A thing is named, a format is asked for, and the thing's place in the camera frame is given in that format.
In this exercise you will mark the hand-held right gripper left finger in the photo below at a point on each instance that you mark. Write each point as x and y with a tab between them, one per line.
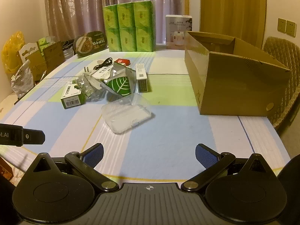
93	155

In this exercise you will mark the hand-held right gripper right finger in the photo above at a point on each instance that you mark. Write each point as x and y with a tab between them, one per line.
206	156

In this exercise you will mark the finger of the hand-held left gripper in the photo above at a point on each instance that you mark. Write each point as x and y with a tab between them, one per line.
34	137

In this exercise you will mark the clear plastic case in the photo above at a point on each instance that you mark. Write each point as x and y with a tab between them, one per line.
126	114

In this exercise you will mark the green and white small box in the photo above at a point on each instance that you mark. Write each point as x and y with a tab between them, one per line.
71	96

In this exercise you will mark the clear plastic wrap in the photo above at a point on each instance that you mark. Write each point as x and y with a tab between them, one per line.
90	89

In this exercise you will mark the green leaf print packet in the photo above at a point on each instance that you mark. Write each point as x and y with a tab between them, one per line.
119	85

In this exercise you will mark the brown cardboard box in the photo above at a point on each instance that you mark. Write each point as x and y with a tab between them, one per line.
234	84

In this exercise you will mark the white charger plug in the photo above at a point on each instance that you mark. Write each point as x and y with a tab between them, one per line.
90	76

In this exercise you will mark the white and green medicine box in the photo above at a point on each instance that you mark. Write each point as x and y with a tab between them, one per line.
103	73

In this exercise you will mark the long white box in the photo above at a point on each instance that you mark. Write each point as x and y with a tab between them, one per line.
141	77

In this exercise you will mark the red snack packet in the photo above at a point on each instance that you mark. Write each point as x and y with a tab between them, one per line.
122	62

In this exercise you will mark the plaid cloth covered desktop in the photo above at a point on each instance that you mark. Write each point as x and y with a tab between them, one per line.
164	133

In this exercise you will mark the reddish brown patterned object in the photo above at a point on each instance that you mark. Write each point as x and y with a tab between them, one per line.
4	168

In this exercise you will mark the white plastic bag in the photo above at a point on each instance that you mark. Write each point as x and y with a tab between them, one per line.
21	79

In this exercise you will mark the open brown storage carton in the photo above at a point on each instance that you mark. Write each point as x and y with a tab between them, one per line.
50	56

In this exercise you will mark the yellow plastic bag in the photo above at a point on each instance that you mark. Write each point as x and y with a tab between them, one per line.
11	51

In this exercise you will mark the green packets in carton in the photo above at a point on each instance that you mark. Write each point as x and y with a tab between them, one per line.
45	42

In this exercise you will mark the black bag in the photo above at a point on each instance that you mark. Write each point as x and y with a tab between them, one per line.
68	45

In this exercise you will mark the oval dark instant food bowl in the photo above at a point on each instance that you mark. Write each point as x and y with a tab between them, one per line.
90	43

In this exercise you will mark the white appliance carton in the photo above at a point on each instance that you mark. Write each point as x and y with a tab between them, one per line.
178	32

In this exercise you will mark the green tissue multipack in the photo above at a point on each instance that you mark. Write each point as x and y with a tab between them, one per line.
129	28

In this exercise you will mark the pinkish patterned curtain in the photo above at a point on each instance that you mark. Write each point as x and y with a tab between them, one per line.
93	7

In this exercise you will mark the golden curtain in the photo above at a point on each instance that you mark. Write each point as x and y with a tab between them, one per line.
232	9

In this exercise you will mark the wall socket plate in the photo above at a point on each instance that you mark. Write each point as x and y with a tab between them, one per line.
282	25
291	28

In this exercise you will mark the narrow yellowish wall strip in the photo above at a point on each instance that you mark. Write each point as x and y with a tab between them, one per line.
187	3

